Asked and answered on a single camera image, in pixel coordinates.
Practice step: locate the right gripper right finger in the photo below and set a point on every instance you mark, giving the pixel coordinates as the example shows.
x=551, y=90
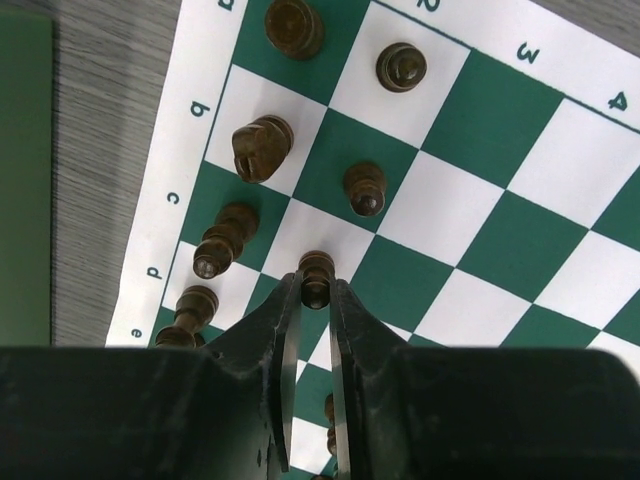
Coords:
x=373, y=400

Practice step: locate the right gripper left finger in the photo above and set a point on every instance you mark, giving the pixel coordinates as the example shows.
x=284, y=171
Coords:
x=254, y=386

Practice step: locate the dark chess pawn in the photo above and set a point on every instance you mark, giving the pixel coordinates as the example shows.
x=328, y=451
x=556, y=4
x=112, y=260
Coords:
x=365, y=186
x=317, y=269

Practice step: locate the dark chess bishop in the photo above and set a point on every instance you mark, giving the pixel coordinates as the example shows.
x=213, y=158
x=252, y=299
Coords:
x=223, y=243

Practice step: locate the dark chess queen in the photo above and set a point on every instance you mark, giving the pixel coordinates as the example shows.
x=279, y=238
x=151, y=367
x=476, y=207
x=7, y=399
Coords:
x=195, y=309

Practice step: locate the dark chess knight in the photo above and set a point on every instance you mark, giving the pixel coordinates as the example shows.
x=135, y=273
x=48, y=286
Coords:
x=260, y=147

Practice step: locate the green white chess board mat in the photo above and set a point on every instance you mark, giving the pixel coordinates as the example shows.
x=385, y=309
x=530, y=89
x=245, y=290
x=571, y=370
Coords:
x=506, y=254

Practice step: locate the dark chess pawn corner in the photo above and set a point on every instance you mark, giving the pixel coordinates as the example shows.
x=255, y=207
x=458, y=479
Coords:
x=400, y=67

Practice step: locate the dark chess rook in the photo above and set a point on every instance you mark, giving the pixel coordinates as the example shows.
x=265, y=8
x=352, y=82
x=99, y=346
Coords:
x=294, y=28

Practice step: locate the green plastic tray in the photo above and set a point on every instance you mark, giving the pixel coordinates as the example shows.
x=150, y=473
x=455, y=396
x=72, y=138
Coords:
x=26, y=177

